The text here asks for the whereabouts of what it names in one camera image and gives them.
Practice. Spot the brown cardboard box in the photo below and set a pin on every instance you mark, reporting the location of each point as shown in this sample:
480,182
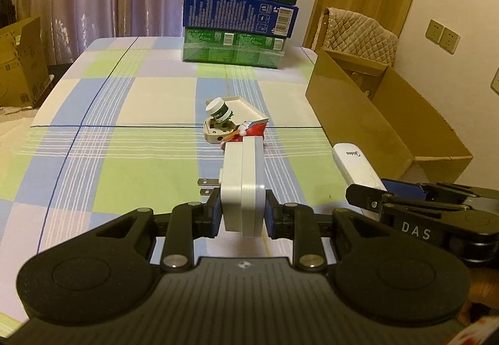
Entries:
339,95

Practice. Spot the white square plastic tray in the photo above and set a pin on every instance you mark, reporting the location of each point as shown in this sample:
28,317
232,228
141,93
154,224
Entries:
212,134

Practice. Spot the blue carton box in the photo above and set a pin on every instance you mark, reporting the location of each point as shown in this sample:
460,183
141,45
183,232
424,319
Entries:
234,13

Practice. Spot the quilted beige chair cover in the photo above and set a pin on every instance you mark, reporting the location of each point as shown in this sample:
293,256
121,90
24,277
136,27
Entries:
362,35

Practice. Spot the wall socket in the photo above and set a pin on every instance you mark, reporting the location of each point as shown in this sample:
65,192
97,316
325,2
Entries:
434,32
449,41

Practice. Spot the beige embroidered cloth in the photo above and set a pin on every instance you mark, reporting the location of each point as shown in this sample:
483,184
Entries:
11,126

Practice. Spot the light green carton box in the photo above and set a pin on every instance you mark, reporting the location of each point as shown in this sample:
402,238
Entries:
230,50

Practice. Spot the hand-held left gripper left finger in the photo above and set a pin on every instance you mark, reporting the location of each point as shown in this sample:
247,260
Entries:
213,212

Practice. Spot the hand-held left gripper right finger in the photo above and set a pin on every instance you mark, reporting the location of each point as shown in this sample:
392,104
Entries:
271,214

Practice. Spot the white bottle with green label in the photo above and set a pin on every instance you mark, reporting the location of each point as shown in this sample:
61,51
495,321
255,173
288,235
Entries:
218,109

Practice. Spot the printed cardboard box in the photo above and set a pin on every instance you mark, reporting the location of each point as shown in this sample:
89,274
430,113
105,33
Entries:
19,68

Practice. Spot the white remote control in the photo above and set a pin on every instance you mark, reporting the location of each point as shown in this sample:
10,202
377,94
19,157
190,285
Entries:
356,165

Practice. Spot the single wall switch plate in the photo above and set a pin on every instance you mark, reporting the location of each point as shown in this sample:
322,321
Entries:
495,82

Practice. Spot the red snack packet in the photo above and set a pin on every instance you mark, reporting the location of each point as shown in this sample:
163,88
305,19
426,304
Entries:
251,130

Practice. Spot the person's right forearm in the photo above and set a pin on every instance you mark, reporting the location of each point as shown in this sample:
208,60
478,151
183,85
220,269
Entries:
479,333

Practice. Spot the white power adapter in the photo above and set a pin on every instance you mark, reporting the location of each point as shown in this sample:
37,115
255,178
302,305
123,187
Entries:
243,189

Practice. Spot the checked tablecloth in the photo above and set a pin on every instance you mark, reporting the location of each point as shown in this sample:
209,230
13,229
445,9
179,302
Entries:
136,158

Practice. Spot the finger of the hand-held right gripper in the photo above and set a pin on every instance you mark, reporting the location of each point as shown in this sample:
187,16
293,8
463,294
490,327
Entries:
401,189
364,197

